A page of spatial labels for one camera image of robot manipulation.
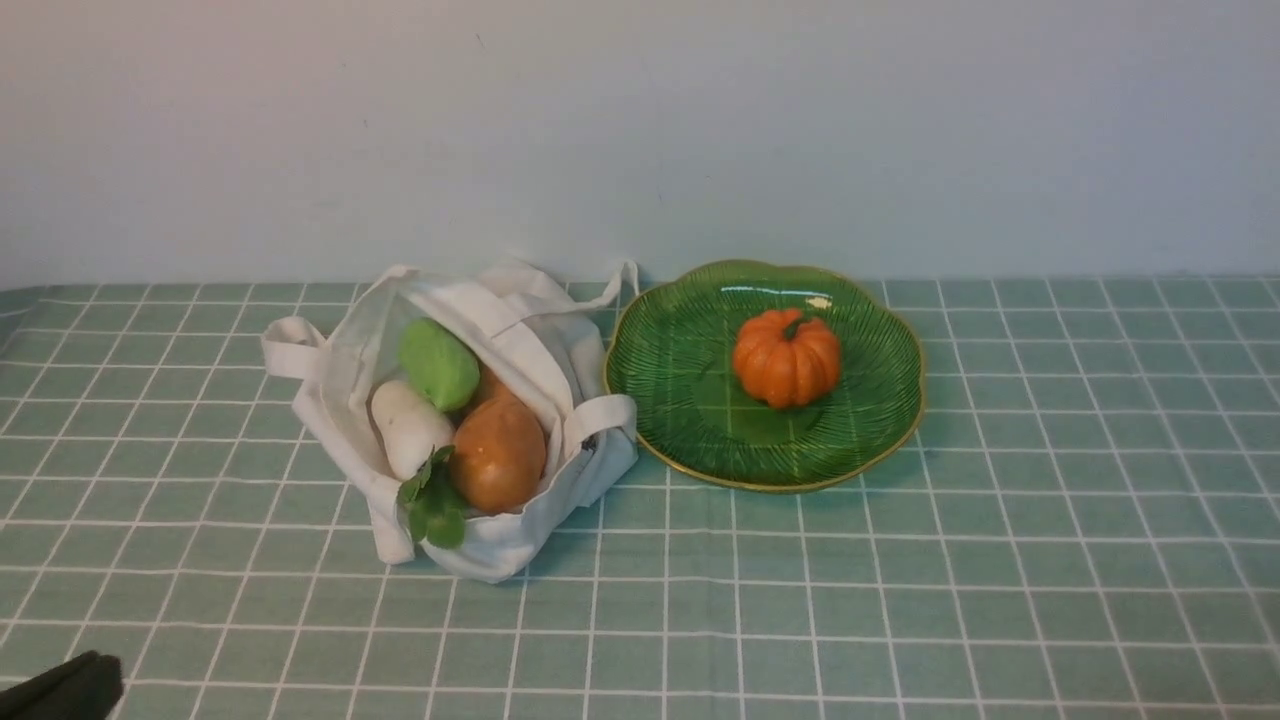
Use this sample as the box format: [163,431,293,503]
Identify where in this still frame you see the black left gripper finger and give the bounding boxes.
[1,650,124,719]

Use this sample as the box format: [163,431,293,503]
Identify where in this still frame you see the orange toy pumpkin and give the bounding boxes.
[731,307,844,410]

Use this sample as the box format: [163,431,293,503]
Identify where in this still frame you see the white cloth tote bag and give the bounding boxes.
[260,259,637,583]

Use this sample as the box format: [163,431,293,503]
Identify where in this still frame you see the white radish with leaves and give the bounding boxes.
[370,379,466,550]

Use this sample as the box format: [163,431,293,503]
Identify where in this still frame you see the brown toy potato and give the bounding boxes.
[451,366,547,516]

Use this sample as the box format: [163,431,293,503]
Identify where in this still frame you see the green toy vegetable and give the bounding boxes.
[397,316,481,413]

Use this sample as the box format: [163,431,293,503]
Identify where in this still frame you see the green glass plate gold rim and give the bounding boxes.
[604,259,925,495]

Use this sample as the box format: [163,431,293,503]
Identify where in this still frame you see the green checkered tablecloth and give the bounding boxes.
[1,277,1279,719]

